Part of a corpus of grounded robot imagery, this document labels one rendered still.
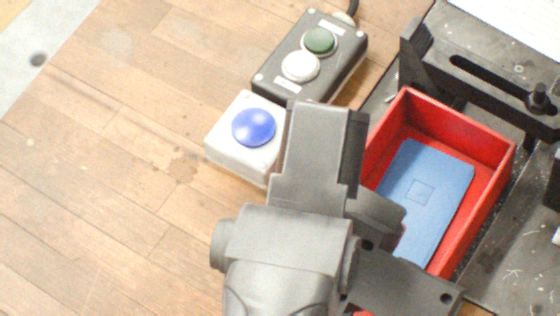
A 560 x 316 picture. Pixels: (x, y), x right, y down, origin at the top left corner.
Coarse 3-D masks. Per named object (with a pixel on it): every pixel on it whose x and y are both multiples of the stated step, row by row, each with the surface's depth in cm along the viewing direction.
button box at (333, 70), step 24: (312, 24) 116; (336, 24) 116; (288, 48) 115; (336, 48) 115; (360, 48) 115; (264, 72) 114; (336, 72) 113; (264, 96) 114; (288, 96) 112; (312, 96) 112
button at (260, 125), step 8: (240, 112) 111; (248, 112) 111; (256, 112) 111; (264, 112) 111; (232, 120) 110; (240, 120) 110; (248, 120) 110; (256, 120) 110; (264, 120) 110; (272, 120) 110; (232, 128) 110; (240, 128) 110; (248, 128) 110; (256, 128) 110; (264, 128) 110; (272, 128) 110; (240, 136) 109; (248, 136) 109; (256, 136) 109; (264, 136) 109; (272, 136) 109; (248, 144) 109; (256, 144) 109; (264, 144) 109
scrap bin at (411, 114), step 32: (416, 96) 108; (384, 128) 108; (416, 128) 112; (448, 128) 109; (480, 128) 106; (384, 160) 111; (480, 160) 110; (512, 160) 107; (480, 192) 109; (480, 224) 106; (448, 256) 100
